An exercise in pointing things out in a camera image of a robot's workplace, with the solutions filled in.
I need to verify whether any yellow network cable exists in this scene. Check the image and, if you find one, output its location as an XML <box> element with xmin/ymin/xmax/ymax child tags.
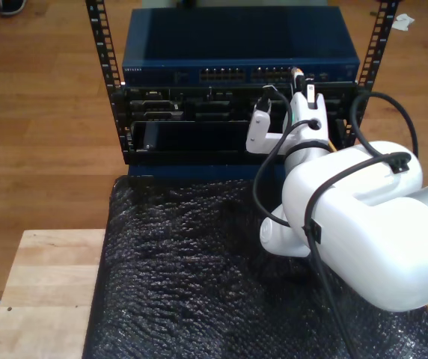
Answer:
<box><xmin>290</xmin><ymin>66</ymin><xmax>339</xmax><ymax>154</ymax></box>

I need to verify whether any black rack server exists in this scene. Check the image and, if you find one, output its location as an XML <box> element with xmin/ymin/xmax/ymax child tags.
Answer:
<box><xmin>123</xmin><ymin>86</ymin><xmax>358</xmax><ymax>124</ymax></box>

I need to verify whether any white crumpled paper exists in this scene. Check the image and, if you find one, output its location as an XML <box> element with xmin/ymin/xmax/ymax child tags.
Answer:
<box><xmin>391</xmin><ymin>13</ymin><xmax>416</xmax><ymax>33</ymax></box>

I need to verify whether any black bubble mat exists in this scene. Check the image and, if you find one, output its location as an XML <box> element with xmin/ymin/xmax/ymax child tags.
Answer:
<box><xmin>82</xmin><ymin>174</ymin><xmax>428</xmax><ymax>359</ymax></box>

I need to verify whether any dark shoe white sole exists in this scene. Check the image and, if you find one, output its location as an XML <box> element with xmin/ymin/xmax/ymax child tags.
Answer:
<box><xmin>0</xmin><ymin>0</ymin><xmax>27</xmax><ymax>16</ymax></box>

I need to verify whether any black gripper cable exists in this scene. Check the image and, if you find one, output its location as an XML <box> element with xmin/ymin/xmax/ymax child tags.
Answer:
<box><xmin>253</xmin><ymin>118</ymin><xmax>322</xmax><ymax>228</ymax></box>

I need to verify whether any blue network switch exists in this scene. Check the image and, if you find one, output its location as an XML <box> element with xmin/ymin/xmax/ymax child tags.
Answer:
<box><xmin>121</xmin><ymin>5</ymin><xmax>361</xmax><ymax>84</ymax></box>

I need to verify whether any black camera cable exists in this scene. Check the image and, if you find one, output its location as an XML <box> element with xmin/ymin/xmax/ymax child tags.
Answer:
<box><xmin>255</xmin><ymin>85</ymin><xmax>421</xmax><ymax>359</ymax></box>

